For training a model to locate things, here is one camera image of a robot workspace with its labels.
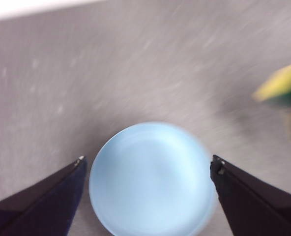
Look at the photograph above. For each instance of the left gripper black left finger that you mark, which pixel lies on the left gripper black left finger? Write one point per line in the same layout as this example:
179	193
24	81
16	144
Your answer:
42	211

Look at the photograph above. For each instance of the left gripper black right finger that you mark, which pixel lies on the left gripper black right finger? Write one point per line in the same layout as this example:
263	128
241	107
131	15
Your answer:
256	211

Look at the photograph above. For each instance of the light blue round plate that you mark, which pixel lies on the light blue round plate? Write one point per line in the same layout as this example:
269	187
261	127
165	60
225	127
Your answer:
150	182

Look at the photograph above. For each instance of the yellow sponge with green pad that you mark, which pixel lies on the yellow sponge with green pad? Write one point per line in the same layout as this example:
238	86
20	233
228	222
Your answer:
280	83

